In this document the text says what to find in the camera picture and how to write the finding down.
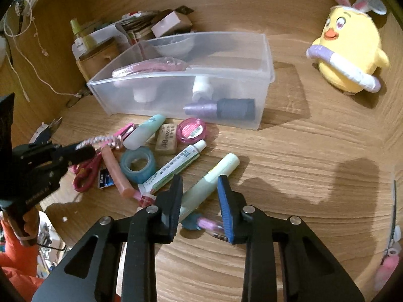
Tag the small dark blue box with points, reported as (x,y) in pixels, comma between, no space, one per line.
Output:
(106,179)

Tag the white jar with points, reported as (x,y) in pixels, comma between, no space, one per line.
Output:
(144,94)

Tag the pink round compact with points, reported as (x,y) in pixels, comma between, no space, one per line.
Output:
(192,131)

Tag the white hang tag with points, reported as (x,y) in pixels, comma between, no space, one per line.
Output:
(374,3)

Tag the clear plastic storage box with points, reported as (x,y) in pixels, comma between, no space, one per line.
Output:
(233,78)

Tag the green spray bottle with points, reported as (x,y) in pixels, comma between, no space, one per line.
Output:
(80,33)

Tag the stack of books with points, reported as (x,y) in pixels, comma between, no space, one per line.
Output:
(138,25)

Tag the peach lip gloss stick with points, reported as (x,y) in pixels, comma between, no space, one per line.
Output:
(116,173)

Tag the white ointment tube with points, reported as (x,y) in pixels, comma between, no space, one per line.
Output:
(178,163)

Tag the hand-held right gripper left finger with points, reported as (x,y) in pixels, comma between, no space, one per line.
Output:
(176,201)

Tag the white and pink box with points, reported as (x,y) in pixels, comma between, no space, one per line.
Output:
(170,23)

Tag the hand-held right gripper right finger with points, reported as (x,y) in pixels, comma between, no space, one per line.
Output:
(225,207)

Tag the mint green tube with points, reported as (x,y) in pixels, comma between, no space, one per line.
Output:
(143,132)

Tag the clear plastic bowl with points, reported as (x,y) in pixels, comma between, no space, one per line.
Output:
(174,47)

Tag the spotted hair clip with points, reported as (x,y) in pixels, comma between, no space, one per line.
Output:
(19,15)

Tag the blue tape roll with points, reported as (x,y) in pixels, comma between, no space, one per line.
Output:
(126,167)

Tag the black cutters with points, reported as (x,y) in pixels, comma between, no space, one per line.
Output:
(47,132)

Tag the wooden canister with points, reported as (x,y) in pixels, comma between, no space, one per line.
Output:
(100,56)

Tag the yellow chick plush toy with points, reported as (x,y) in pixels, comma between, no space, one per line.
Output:
(349,47)

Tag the person's left hand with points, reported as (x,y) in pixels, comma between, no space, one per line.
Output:
(31,226)

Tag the pink scissors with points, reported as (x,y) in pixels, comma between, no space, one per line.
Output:
(91,170)

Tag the person's left forearm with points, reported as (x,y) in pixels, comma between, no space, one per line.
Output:
(15,267)

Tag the white labelled container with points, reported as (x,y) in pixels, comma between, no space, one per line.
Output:
(78,49)

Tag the beige eraser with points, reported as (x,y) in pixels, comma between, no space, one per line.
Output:
(166,140)

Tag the pink razor with teal head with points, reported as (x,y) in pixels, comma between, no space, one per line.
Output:
(206,225)

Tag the pale green tube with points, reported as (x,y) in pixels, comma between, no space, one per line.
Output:
(214,176)

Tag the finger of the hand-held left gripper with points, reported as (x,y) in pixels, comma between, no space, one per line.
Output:
(80,154)

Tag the white bottle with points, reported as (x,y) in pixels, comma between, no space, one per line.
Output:
(202,88)

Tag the white sheet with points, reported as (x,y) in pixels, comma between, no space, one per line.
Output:
(105,33)

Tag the pink plastic object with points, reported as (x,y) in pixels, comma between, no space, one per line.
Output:
(387,270)

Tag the purple bottle with dark cap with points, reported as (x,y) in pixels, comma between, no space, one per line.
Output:
(220,109)

